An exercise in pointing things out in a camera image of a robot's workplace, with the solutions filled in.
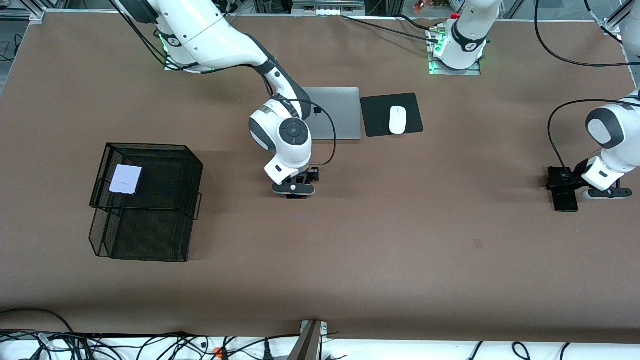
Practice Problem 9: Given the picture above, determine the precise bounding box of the tall black smartphone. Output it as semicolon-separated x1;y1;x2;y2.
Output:
551;186;580;213

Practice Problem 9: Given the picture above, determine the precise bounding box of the lavender Huawei phone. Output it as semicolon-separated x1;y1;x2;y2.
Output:
109;164;143;195

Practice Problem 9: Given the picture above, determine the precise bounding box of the silver closed laptop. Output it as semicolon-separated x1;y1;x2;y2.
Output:
300;87;362;141

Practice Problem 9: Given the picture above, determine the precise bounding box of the black mouse pad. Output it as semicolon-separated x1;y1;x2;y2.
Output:
360;92;425;138

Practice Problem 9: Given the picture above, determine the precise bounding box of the white computer mouse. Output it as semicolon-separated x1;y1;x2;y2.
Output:
389;105;407;135

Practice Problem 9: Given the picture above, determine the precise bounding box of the black mesh two-tier tray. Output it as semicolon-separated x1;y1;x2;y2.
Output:
88;142;204;263

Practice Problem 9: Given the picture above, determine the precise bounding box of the grey power strip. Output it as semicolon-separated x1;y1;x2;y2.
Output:
291;0;367;17

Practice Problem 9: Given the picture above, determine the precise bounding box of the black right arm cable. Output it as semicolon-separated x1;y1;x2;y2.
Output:
260;75;338;167

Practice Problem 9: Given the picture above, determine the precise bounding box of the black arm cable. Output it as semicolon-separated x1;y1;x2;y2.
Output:
534;0;640;171
260;75;338;167

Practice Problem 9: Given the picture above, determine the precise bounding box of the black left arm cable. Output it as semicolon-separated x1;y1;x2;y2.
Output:
534;0;640;171

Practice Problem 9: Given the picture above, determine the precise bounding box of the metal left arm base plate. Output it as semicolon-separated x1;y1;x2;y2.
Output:
429;30;482;77

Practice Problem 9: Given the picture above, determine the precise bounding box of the aluminium frame profile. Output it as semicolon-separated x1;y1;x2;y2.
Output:
601;0;640;35
0;7;47;22

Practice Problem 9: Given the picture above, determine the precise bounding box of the black cable on table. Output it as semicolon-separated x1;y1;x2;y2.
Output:
341;15;441;41

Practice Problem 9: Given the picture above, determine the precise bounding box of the aluminium post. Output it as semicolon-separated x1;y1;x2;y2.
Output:
287;320;328;360

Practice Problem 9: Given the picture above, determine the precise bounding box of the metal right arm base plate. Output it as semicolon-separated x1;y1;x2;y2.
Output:
164;50;217;73

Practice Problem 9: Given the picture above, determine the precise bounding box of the tangled black cable bundle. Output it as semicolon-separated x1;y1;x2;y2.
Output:
0;330;301;360

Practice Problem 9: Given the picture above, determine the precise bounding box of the black looped cable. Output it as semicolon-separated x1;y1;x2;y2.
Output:
0;308;76;335

